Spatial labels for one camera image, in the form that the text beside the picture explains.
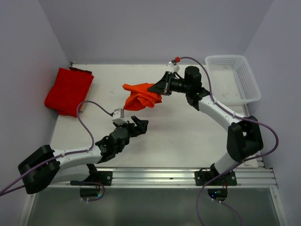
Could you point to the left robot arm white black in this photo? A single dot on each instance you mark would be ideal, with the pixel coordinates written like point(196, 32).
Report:
point(48, 166)

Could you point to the orange t shirt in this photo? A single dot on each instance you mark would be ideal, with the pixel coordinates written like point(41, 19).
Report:
point(140, 97)

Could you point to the folded red t shirt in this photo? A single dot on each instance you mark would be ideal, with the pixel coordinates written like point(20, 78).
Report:
point(71, 87)

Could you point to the aluminium mounting rail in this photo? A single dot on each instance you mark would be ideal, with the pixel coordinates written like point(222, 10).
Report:
point(184, 178)

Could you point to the white plastic basket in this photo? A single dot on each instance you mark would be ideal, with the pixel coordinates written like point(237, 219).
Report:
point(232, 79)

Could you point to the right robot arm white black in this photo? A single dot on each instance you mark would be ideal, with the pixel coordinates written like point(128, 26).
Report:
point(243, 134)

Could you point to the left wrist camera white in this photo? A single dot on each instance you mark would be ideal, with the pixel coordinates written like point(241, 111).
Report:
point(118, 116)

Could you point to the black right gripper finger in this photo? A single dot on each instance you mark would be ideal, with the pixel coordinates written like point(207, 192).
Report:
point(152, 89)
point(161, 84)

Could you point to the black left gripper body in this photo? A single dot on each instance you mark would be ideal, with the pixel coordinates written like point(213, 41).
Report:
point(130, 128)

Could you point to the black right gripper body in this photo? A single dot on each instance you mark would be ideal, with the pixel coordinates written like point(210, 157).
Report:
point(174, 84)

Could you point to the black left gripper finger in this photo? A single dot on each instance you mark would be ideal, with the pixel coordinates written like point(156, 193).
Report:
point(142, 126)
point(136, 120)

